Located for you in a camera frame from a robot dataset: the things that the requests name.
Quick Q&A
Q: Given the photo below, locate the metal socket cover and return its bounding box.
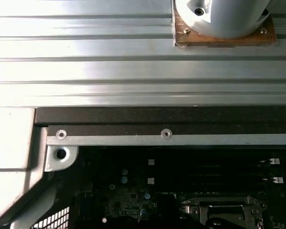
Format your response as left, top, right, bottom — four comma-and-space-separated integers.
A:
181, 195, 265, 229

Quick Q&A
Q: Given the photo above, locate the square brown base plate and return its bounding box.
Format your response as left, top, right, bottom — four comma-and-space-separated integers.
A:
173, 4, 278, 48

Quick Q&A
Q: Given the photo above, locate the CPU socket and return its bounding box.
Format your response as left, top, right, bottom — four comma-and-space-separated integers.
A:
180, 194, 267, 229

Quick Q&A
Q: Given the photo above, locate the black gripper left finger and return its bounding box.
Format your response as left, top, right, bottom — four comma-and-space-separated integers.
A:
119, 193, 169, 229

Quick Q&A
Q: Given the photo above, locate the green motherboard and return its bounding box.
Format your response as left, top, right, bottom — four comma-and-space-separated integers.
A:
72, 147, 286, 229

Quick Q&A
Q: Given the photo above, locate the black PC case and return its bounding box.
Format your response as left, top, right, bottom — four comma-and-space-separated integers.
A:
0, 106, 286, 229

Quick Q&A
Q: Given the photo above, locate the black RAM slot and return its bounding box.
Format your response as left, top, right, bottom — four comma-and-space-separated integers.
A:
147, 158, 281, 167
154, 185, 285, 192
154, 168, 284, 177
147, 177, 285, 186

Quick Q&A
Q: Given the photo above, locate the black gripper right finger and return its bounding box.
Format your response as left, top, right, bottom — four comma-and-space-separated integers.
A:
168, 193, 231, 229

